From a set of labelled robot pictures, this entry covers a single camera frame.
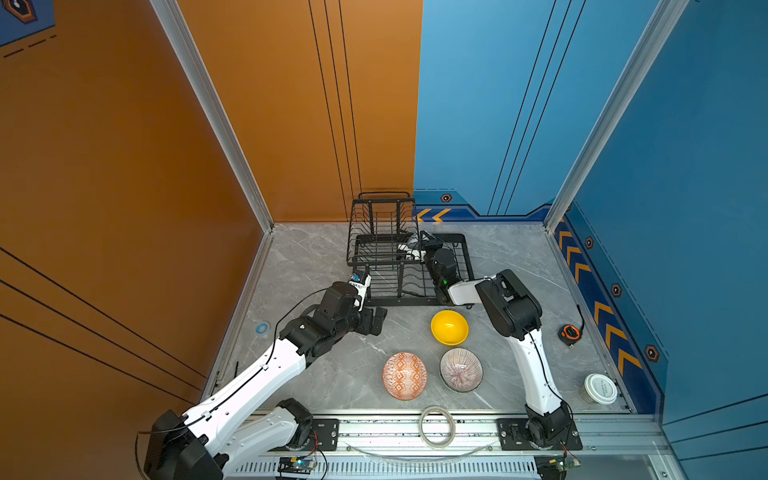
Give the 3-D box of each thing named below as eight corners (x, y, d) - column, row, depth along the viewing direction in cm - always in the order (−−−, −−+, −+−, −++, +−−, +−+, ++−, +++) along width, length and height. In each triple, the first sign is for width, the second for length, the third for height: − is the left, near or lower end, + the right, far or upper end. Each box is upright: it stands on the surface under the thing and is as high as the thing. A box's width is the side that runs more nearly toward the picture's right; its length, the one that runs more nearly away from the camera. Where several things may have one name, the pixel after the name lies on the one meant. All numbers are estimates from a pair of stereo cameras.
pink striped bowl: (440, 395, 81) (443, 388, 76) (436, 355, 88) (439, 347, 83) (482, 395, 81) (487, 388, 76) (475, 355, 88) (479, 347, 83)
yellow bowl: (431, 350, 89) (433, 342, 85) (429, 317, 96) (430, 309, 91) (468, 350, 89) (472, 342, 85) (463, 317, 96) (466, 309, 91)
